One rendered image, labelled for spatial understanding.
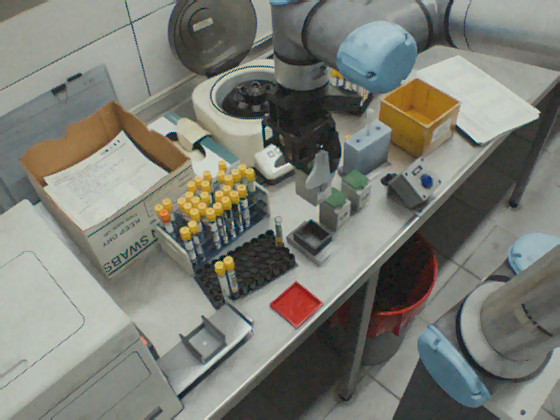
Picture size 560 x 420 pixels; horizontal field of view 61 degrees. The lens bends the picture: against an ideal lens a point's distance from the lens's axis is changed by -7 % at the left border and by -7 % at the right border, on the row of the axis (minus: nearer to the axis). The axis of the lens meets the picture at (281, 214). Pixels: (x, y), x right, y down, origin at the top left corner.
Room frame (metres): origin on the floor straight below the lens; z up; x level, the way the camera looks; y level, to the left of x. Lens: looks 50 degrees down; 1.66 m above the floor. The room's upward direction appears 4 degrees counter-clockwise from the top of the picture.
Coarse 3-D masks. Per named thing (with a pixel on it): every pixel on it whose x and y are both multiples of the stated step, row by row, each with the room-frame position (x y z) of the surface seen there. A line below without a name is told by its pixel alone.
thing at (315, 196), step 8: (296, 176) 0.59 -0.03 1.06; (304, 176) 0.57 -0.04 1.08; (296, 184) 0.59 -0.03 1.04; (304, 184) 0.57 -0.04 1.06; (296, 192) 0.59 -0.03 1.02; (304, 192) 0.57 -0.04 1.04; (312, 192) 0.56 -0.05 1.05; (320, 192) 0.56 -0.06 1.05; (328, 192) 0.58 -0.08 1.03; (312, 200) 0.56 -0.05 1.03; (320, 200) 0.56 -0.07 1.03
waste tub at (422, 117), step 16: (416, 80) 0.97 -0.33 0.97; (384, 96) 0.90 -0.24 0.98; (400, 96) 0.94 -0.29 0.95; (416, 96) 0.97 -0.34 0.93; (432, 96) 0.93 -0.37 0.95; (448, 96) 0.90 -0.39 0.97; (384, 112) 0.88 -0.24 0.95; (400, 112) 0.85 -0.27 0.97; (416, 112) 0.96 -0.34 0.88; (432, 112) 0.93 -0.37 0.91; (448, 112) 0.84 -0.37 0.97; (400, 128) 0.85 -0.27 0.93; (416, 128) 0.81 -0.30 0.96; (432, 128) 0.81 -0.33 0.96; (448, 128) 0.85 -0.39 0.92; (400, 144) 0.84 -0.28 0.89; (416, 144) 0.81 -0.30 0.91; (432, 144) 0.82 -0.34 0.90
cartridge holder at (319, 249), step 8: (304, 224) 0.61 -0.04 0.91; (312, 224) 0.61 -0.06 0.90; (296, 232) 0.59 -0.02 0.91; (304, 232) 0.60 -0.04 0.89; (312, 232) 0.60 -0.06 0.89; (320, 232) 0.60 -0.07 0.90; (328, 232) 0.58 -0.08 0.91; (288, 240) 0.60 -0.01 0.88; (296, 240) 0.58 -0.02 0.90; (304, 240) 0.57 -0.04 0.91; (312, 240) 0.59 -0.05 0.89; (320, 240) 0.58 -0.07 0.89; (328, 240) 0.57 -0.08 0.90; (304, 248) 0.57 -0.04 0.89; (312, 248) 0.55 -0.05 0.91; (320, 248) 0.56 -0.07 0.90; (328, 248) 0.56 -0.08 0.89; (336, 248) 0.56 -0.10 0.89; (312, 256) 0.55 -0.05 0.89; (320, 256) 0.55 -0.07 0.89; (328, 256) 0.55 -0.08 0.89; (320, 264) 0.53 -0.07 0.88
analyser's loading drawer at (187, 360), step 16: (224, 304) 0.44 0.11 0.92; (208, 320) 0.39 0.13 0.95; (224, 320) 0.41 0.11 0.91; (240, 320) 0.41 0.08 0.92; (192, 336) 0.38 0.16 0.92; (208, 336) 0.38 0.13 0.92; (224, 336) 0.36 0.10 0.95; (240, 336) 0.38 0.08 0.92; (176, 352) 0.36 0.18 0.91; (192, 352) 0.35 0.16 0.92; (208, 352) 0.35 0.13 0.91; (224, 352) 0.35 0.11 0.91; (176, 368) 0.33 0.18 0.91; (192, 368) 0.33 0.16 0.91; (176, 384) 0.30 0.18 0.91
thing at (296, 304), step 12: (288, 288) 0.49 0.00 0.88; (300, 288) 0.49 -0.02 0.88; (276, 300) 0.46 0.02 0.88; (288, 300) 0.46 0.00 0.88; (300, 300) 0.46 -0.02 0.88; (312, 300) 0.46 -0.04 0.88; (288, 312) 0.44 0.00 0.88; (300, 312) 0.44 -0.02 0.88; (312, 312) 0.43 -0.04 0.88; (300, 324) 0.41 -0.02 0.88
